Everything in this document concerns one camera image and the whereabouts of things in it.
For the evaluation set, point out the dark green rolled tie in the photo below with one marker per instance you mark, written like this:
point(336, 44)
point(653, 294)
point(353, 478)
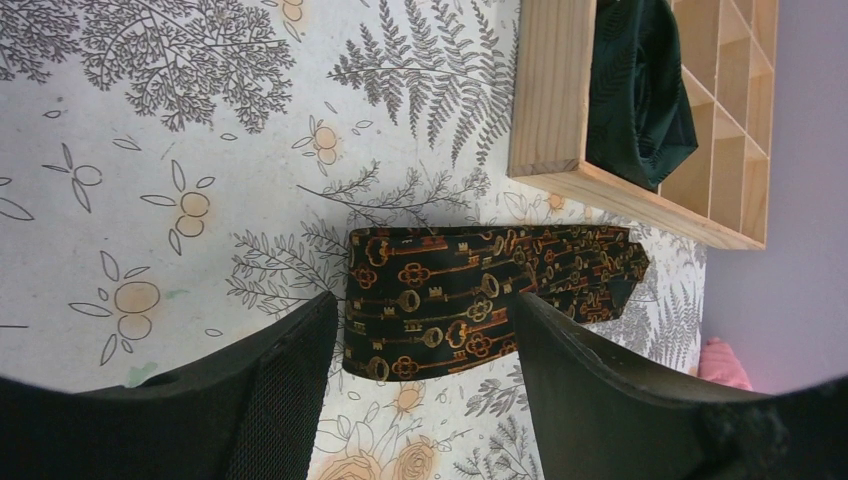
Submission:
point(640, 124)

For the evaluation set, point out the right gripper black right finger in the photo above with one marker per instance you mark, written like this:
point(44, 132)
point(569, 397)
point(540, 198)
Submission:
point(601, 411)

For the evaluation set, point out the pink cloth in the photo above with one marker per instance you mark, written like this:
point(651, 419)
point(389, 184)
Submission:
point(719, 364)

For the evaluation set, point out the black gold patterned tie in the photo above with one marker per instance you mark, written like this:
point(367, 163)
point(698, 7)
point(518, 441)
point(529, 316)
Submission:
point(422, 303)

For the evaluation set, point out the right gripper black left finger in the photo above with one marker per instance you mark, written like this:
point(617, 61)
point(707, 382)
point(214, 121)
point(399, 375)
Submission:
point(247, 411)

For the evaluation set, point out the wooden compartment tray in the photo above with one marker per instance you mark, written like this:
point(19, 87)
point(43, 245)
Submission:
point(720, 195)

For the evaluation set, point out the floral patterned tablecloth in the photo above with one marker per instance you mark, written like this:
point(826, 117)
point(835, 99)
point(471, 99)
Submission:
point(176, 175)

